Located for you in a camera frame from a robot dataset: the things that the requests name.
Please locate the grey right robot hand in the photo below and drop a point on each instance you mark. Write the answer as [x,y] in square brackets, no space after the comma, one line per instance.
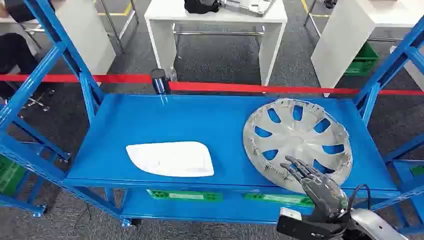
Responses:
[319,188]

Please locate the silver wheel hubcap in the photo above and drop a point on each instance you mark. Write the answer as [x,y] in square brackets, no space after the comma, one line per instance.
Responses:
[298,132]

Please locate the green plastic crate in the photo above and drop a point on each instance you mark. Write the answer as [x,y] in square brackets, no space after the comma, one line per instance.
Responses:
[280,199]
[184,195]
[362,61]
[10,175]

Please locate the blue metal shelf rack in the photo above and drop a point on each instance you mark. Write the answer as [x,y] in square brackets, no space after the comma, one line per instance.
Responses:
[198,126]

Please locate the white plastic cover part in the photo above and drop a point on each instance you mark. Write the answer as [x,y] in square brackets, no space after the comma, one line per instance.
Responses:
[172,159]

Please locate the white table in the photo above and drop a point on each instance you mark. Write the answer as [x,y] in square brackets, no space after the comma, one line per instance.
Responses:
[215,16]
[351,36]
[82,36]

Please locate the silver metal part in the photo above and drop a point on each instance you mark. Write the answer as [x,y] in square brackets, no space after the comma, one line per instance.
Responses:
[248,6]

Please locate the black bag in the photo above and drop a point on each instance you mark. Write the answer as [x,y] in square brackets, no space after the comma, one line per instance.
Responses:
[201,6]

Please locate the person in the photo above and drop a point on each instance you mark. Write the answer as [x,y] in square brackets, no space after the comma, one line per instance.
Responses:
[15,53]

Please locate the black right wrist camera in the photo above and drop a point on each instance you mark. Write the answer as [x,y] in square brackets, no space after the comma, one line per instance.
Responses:
[308,227]

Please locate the black barrier post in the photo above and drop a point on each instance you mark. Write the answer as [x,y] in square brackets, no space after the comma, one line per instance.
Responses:
[159,81]

